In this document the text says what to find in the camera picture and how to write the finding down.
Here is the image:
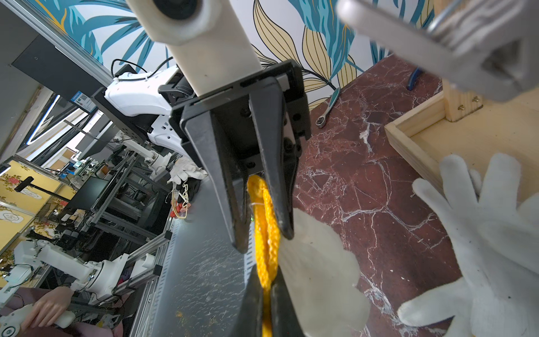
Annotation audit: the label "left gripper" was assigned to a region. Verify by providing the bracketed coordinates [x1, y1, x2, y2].
[170, 60, 312, 254]

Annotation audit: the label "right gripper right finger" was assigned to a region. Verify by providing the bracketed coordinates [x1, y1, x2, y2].
[270, 269, 305, 337]

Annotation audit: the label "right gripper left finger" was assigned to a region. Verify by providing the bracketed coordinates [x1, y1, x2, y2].
[230, 265, 263, 337]

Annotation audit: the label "white glove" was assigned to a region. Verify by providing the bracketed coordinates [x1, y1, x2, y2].
[246, 175, 371, 337]
[397, 153, 538, 336]

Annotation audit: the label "light blue clip hanger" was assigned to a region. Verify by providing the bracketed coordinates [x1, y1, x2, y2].
[336, 1, 538, 102]

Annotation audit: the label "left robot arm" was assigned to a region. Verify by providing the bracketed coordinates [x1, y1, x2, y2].
[94, 60, 311, 253]

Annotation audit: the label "person hand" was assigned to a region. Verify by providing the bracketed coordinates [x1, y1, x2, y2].
[21, 286, 74, 331]

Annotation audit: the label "wooden hanging rack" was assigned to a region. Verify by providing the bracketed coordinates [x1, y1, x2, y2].
[385, 80, 538, 202]

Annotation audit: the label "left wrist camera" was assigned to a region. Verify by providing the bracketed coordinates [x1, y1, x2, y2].
[127, 1, 262, 96]

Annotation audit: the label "blue handled pliers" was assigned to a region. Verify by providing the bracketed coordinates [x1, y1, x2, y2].
[406, 67, 423, 91]

